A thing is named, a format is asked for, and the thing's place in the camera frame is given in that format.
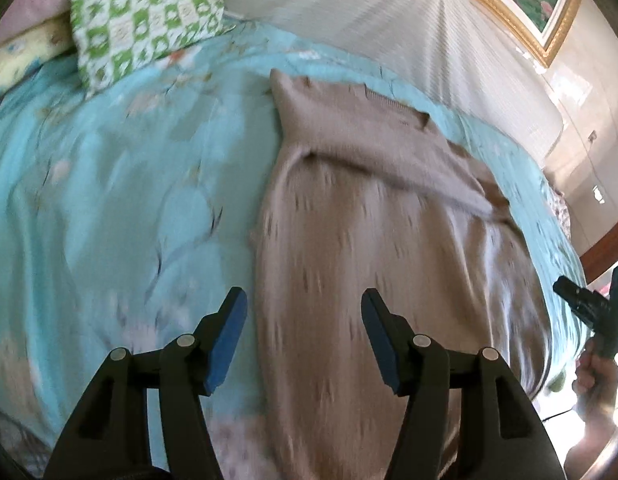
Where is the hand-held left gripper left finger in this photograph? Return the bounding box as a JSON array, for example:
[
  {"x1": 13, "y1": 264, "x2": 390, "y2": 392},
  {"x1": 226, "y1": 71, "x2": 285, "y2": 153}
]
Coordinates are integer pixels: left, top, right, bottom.
[{"x1": 43, "y1": 286, "x2": 248, "y2": 480}]

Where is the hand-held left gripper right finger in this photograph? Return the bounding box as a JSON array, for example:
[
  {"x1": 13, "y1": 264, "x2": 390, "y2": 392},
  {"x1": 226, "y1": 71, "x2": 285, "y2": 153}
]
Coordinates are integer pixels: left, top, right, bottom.
[{"x1": 361, "y1": 288, "x2": 570, "y2": 480}]

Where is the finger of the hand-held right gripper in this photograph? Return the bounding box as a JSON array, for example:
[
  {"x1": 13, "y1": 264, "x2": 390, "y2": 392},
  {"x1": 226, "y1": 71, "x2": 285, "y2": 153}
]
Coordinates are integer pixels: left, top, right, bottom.
[{"x1": 553, "y1": 276, "x2": 612, "y2": 325}]

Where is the beige knit sweater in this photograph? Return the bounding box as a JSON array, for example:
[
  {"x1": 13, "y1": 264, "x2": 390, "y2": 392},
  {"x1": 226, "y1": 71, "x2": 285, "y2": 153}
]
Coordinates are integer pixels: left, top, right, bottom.
[{"x1": 249, "y1": 68, "x2": 557, "y2": 480}]

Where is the person's right hand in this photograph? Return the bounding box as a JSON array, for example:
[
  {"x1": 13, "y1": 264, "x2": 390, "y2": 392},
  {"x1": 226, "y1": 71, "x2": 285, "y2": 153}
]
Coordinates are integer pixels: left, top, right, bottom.
[{"x1": 571, "y1": 335, "x2": 618, "y2": 423}]

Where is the turquoise floral bed blanket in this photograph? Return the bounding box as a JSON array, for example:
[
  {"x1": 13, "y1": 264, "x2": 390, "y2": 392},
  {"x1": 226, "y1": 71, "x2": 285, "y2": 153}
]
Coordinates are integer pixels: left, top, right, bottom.
[{"x1": 0, "y1": 20, "x2": 590, "y2": 480}]

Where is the green checkered pillow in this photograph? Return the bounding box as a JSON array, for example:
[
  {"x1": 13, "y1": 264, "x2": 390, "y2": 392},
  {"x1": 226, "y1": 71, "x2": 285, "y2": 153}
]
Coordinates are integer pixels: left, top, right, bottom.
[{"x1": 69, "y1": 0, "x2": 227, "y2": 96}]

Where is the yellow printed pillow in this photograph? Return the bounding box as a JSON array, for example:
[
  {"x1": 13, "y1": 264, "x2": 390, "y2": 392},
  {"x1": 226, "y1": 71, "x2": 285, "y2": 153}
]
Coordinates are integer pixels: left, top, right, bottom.
[{"x1": 0, "y1": 22, "x2": 77, "y2": 103}]

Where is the pink pillow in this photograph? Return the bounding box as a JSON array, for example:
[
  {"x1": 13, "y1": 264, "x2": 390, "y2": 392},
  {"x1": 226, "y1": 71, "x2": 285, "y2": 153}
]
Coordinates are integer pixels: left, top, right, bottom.
[{"x1": 0, "y1": 0, "x2": 82, "y2": 48}]

